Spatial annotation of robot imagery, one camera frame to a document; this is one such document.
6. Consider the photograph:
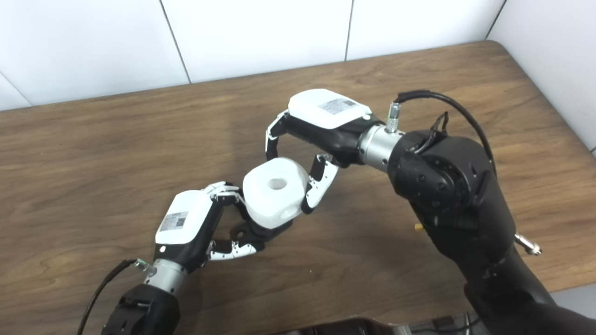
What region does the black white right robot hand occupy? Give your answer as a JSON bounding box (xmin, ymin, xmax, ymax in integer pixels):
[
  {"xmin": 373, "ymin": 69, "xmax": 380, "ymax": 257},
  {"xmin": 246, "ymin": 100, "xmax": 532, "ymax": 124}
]
[{"xmin": 265, "ymin": 89, "xmax": 373, "ymax": 214}]

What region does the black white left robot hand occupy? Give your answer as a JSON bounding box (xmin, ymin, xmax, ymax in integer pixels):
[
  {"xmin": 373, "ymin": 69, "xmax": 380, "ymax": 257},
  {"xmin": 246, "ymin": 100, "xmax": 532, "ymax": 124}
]
[{"xmin": 155, "ymin": 181, "xmax": 259, "ymax": 273}]

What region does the black plastic holder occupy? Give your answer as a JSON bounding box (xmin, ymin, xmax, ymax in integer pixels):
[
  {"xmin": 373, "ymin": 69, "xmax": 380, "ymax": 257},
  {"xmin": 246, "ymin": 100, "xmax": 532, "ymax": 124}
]
[{"xmin": 230, "ymin": 219, "xmax": 294, "ymax": 245}]

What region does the round white plastic piece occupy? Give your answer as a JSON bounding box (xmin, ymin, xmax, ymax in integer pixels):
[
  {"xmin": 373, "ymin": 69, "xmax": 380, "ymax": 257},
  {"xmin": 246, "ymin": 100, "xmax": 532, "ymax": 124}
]
[{"xmin": 243, "ymin": 158, "xmax": 309, "ymax": 230}]

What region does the dark robot torso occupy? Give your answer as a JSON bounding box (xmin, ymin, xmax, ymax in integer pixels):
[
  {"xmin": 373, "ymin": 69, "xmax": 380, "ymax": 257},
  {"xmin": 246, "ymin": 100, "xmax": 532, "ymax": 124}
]
[{"xmin": 275, "ymin": 316, "xmax": 413, "ymax": 335}]

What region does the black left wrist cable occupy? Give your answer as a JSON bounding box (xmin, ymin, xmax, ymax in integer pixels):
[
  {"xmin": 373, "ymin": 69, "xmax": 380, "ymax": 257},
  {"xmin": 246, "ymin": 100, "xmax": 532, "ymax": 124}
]
[{"xmin": 77, "ymin": 259, "xmax": 149, "ymax": 335}]

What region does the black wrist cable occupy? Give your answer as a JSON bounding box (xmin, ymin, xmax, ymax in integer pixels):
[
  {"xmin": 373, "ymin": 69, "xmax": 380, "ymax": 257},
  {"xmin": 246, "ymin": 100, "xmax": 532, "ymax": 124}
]
[
  {"xmin": 77, "ymin": 259, "xmax": 149, "ymax": 335},
  {"xmin": 386, "ymin": 90, "xmax": 496, "ymax": 175}
]

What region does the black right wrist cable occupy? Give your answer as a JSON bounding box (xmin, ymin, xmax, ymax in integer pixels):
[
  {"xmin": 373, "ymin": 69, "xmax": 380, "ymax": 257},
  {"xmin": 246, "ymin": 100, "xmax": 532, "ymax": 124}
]
[{"xmin": 386, "ymin": 90, "xmax": 496, "ymax": 175}]

